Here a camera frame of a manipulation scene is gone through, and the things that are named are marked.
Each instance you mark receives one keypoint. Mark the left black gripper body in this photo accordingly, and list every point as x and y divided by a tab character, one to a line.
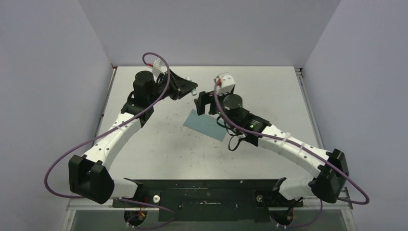
172	92

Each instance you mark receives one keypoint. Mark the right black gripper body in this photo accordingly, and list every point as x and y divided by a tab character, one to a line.
214	107

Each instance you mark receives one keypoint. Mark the green white glue stick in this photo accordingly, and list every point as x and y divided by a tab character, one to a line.
192	87

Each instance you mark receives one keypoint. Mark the teal envelope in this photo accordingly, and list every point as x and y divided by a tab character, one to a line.
205	125

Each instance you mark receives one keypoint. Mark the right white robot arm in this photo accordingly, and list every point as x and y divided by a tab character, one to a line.
327	171

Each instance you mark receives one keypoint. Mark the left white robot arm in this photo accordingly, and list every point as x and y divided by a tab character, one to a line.
89	174

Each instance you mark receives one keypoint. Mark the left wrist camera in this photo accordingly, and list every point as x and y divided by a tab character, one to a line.
158	68

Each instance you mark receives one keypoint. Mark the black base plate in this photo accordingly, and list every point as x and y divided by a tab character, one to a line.
214	200

